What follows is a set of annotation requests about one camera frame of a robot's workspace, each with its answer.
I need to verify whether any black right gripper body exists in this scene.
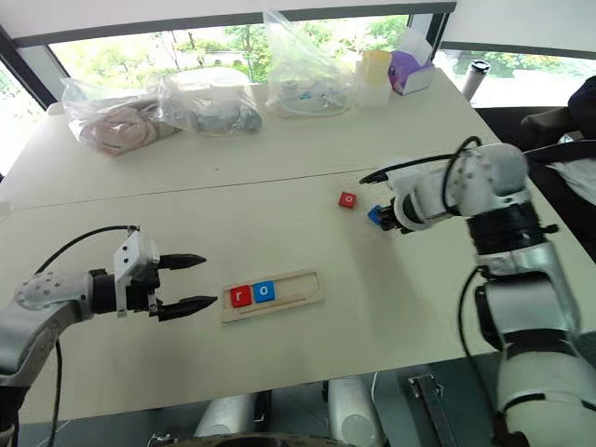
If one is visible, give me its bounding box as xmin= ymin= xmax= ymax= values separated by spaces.
xmin=382 ymin=202 xmax=403 ymax=233

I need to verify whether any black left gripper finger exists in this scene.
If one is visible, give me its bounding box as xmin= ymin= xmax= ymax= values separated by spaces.
xmin=157 ymin=252 xmax=208 ymax=272
xmin=156 ymin=294 xmax=219 ymax=323

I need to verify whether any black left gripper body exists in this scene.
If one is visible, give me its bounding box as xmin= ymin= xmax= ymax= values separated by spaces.
xmin=124 ymin=273 xmax=164 ymax=318

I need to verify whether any red letter block r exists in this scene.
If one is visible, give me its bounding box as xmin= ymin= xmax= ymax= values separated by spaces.
xmin=229 ymin=285 xmax=255 ymax=309

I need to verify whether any blue letter block o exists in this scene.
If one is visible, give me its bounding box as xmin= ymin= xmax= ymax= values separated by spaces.
xmin=251 ymin=280 xmax=278 ymax=305

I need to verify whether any wooden letter tray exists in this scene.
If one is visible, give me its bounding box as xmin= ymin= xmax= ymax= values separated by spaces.
xmin=220 ymin=268 xmax=326 ymax=327

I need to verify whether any silver rounded robot leg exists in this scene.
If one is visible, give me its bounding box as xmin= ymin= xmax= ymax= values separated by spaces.
xmin=327 ymin=375 xmax=386 ymax=447
xmin=192 ymin=393 xmax=255 ymax=440

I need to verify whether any yellow and clear plastic container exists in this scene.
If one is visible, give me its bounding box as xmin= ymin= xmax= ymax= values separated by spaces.
xmin=354 ymin=49 xmax=393 ymax=109

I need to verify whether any purple tissue box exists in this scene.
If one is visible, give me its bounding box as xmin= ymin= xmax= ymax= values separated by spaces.
xmin=387 ymin=26 xmax=437 ymax=97

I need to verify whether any plastic bag with pink cloth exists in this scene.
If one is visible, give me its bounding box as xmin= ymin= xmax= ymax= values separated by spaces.
xmin=60 ymin=76 xmax=183 ymax=158

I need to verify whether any plastic bag with grey parts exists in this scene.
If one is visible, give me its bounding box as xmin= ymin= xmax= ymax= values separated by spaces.
xmin=152 ymin=68 xmax=264 ymax=137

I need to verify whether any tall clear plastic bag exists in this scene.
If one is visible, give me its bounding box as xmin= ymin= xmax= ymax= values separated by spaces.
xmin=262 ymin=7 xmax=359 ymax=119

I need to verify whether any silver black tumbler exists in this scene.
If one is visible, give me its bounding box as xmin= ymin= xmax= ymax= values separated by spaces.
xmin=459 ymin=59 xmax=493 ymax=106

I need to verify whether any person in dark clothes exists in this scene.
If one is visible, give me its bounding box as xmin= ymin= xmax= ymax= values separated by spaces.
xmin=520 ymin=74 xmax=596 ymax=263

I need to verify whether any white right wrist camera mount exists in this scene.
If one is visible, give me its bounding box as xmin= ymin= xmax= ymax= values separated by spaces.
xmin=384 ymin=156 xmax=423 ymax=235

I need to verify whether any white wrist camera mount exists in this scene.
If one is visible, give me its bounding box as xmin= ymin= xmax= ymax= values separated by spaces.
xmin=113 ymin=231 xmax=161 ymax=319
xmin=384 ymin=156 xmax=423 ymax=235

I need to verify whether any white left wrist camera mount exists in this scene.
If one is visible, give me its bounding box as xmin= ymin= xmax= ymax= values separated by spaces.
xmin=113 ymin=231 xmax=161 ymax=319

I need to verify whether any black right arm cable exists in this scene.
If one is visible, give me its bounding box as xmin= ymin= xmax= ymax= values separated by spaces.
xmin=359 ymin=135 xmax=495 ymax=411

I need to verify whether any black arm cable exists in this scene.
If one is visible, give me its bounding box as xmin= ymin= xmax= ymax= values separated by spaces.
xmin=359 ymin=135 xmax=495 ymax=411
xmin=34 ymin=224 xmax=141 ymax=447

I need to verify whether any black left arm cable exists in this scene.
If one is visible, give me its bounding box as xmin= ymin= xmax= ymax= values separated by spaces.
xmin=34 ymin=224 xmax=141 ymax=447

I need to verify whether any grey metal bracket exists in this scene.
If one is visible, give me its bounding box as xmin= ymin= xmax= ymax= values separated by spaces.
xmin=408 ymin=373 xmax=460 ymax=447

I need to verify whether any black window frame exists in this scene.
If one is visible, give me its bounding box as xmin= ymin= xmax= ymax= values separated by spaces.
xmin=0 ymin=1 xmax=458 ymax=111

